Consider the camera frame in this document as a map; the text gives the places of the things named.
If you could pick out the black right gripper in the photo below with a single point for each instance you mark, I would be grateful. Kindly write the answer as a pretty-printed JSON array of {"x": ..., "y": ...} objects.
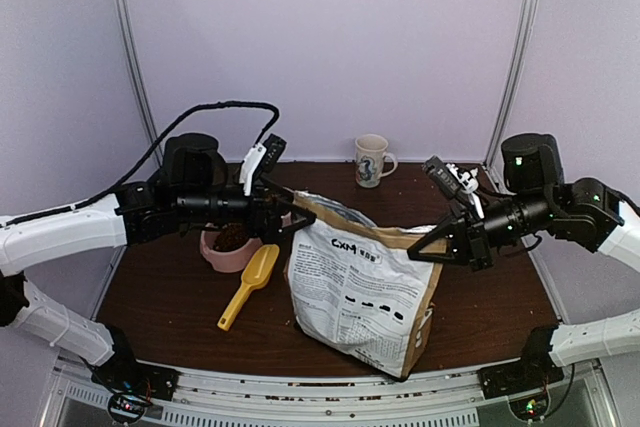
[{"x": 478, "y": 249}]

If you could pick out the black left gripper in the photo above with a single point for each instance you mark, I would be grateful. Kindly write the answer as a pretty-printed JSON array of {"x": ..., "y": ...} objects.
[{"x": 269, "y": 230}]

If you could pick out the pink double pet feeder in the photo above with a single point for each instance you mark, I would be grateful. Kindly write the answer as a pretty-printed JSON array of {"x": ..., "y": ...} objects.
[{"x": 226, "y": 262}]

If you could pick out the yellow plastic scoop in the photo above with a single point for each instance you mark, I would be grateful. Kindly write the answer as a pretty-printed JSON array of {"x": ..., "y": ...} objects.
[{"x": 255, "y": 276}]

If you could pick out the pet food bag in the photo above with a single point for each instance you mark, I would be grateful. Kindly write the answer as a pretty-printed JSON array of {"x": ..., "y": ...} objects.
[{"x": 354, "y": 288}]

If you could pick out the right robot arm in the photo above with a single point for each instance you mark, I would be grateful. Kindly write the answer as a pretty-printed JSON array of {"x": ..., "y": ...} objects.
[{"x": 587, "y": 212}]

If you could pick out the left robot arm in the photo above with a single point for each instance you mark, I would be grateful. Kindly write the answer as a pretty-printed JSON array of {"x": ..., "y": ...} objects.
[{"x": 190, "y": 190}]

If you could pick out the brown kibble in feeder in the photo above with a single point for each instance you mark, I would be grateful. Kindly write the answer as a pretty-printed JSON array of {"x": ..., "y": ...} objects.
[{"x": 230, "y": 238}]

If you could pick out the white patterned ceramic mug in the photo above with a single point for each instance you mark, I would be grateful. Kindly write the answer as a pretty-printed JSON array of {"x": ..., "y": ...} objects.
[{"x": 373, "y": 160}]

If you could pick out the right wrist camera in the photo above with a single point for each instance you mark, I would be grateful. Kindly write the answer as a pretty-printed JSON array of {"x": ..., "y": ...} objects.
[{"x": 456, "y": 184}]

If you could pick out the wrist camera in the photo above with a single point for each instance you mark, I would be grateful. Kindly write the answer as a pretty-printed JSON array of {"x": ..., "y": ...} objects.
[
  {"x": 260, "y": 159},
  {"x": 456, "y": 184}
]

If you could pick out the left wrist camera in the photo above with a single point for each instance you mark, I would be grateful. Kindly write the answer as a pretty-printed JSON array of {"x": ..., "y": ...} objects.
[{"x": 260, "y": 159}]

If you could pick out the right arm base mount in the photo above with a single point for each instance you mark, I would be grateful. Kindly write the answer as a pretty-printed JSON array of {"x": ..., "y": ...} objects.
[{"x": 527, "y": 379}]

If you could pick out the aluminium corner post left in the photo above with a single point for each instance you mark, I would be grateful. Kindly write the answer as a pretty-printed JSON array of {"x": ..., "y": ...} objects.
[{"x": 134, "y": 69}]

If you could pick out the aluminium corner post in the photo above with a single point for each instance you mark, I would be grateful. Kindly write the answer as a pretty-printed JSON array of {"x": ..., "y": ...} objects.
[
  {"x": 134, "y": 69},
  {"x": 524, "y": 30}
]

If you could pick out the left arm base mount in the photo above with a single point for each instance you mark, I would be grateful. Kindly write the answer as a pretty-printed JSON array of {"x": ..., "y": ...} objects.
[{"x": 133, "y": 385}]

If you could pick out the aluminium corner post right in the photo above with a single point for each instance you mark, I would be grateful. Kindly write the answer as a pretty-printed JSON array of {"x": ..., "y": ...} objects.
[{"x": 524, "y": 30}]

